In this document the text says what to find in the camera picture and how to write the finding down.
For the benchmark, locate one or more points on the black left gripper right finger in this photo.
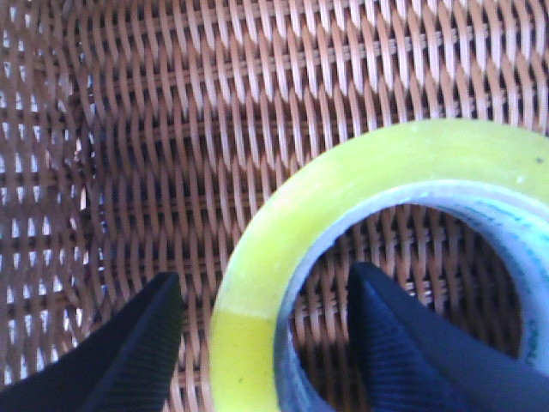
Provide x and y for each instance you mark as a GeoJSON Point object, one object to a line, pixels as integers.
{"type": "Point", "coordinates": [411, 359]}

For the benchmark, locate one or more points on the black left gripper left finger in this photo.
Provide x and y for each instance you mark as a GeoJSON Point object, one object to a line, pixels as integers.
{"type": "Point", "coordinates": [125, 365]}

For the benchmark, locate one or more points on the yellow packing tape roll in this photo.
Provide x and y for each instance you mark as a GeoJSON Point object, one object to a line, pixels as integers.
{"type": "Point", "coordinates": [492, 176]}

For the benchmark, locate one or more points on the brown wicker basket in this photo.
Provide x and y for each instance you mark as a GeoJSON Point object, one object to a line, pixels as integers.
{"type": "Point", "coordinates": [141, 136]}

